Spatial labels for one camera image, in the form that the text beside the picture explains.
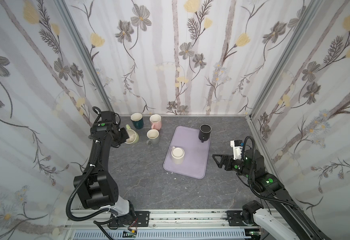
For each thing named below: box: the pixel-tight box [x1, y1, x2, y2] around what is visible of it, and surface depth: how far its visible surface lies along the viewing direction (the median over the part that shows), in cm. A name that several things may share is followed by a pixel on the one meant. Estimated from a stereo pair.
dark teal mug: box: [130, 112, 144, 130], surface depth 107 cm
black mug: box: [198, 123, 212, 143], surface depth 103 cm
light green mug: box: [124, 124, 140, 145], surface depth 90 cm
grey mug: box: [146, 128, 160, 146], surface depth 100 cm
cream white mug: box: [171, 146, 185, 165], surface depth 92 cm
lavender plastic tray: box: [163, 126, 211, 180], surface depth 98 cm
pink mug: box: [149, 114, 162, 131], surface depth 107 cm
